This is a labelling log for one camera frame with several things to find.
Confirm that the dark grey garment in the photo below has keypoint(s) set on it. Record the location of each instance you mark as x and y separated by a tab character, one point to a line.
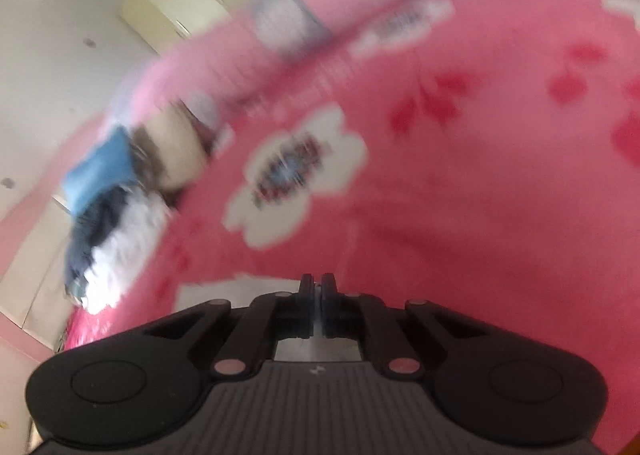
95	230

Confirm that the beige pants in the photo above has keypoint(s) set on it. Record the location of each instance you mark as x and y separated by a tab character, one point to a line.
170	150

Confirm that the pink headboard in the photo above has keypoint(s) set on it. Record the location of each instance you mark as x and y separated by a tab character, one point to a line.
30	235

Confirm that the blue cloth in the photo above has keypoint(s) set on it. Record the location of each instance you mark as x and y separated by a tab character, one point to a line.
100	170

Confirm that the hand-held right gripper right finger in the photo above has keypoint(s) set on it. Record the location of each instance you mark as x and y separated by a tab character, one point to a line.
329	305

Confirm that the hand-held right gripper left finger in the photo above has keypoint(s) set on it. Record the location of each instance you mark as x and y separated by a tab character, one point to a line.
306	305

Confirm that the white garment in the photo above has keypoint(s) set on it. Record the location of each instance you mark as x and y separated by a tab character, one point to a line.
130	245

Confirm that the light grey shirt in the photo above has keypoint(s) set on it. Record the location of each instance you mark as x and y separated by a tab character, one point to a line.
210	292

